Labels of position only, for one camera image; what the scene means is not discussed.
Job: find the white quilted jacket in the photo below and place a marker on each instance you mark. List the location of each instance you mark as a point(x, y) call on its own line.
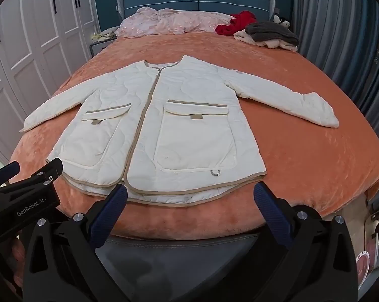
point(183, 116)

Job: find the grey and cream folded clothes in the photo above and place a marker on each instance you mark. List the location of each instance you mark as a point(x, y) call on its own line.
point(244, 35)

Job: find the white panelled wardrobe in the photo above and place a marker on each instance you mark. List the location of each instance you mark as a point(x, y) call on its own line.
point(35, 53)

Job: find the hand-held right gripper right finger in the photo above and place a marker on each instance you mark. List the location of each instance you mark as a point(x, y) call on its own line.
point(271, 214)

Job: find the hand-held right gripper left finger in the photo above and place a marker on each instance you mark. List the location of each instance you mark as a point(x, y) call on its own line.
point(113, 207)

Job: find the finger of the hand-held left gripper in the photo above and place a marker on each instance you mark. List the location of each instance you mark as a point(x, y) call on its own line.
point(5, 170)
point(54, 165)

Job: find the pink crumpled duvet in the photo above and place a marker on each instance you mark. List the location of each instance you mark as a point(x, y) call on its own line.
point(176, 22)

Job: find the grey curtain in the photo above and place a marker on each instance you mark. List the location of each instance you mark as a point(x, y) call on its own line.
point(334, 37)

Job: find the orange bed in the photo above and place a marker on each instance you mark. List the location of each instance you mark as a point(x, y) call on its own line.
point(302, 163)

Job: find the pink round object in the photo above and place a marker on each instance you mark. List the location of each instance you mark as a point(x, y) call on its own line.
point(365, 262)

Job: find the grey nightstand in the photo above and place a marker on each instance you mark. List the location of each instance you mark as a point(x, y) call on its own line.
point(96, 48)

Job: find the black and white plush toy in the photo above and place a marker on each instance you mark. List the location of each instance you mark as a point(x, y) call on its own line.
point(282, 22)

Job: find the grey knitted sweater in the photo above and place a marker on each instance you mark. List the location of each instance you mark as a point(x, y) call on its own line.
point(271, 31)

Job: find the cream folded cloth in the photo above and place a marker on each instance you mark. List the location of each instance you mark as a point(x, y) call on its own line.
point(109, 30)

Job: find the red garment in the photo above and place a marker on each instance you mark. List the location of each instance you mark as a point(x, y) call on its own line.
point(239, 22)

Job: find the yellow item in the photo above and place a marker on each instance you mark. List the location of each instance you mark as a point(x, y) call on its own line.
point(98, 37)

